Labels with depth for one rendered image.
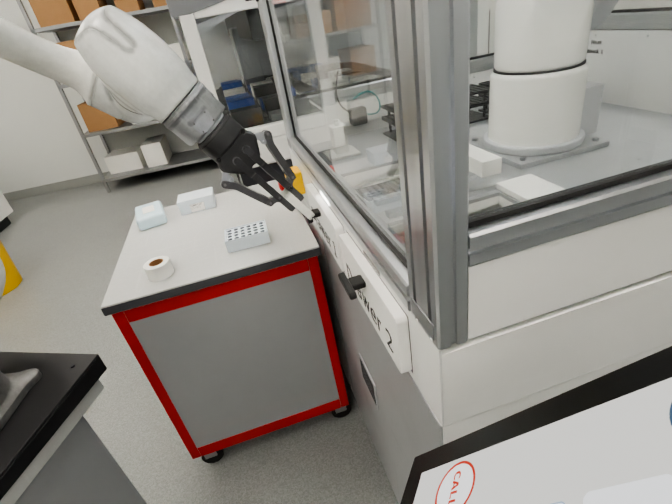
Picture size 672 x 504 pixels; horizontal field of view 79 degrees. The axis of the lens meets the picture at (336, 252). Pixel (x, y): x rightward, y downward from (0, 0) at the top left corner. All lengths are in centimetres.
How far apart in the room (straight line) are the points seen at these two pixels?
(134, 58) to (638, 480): 67
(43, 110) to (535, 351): 535
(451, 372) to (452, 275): 14
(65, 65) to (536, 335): 82
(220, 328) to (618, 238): 99
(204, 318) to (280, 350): 26
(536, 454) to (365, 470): 127
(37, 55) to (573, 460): 83
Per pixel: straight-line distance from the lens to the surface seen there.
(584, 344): 67
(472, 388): 60
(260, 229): 123
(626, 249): 61
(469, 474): 33
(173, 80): 69
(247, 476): 162
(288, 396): 147
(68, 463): 104
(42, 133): 564
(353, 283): 69
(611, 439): 26
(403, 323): 59
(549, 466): 28
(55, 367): 99
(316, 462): 158
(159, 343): 127
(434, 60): 37
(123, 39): 69
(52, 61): 85
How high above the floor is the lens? 131
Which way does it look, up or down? 30 degrees down
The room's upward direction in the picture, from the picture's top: 10 degrees counter-clockwise
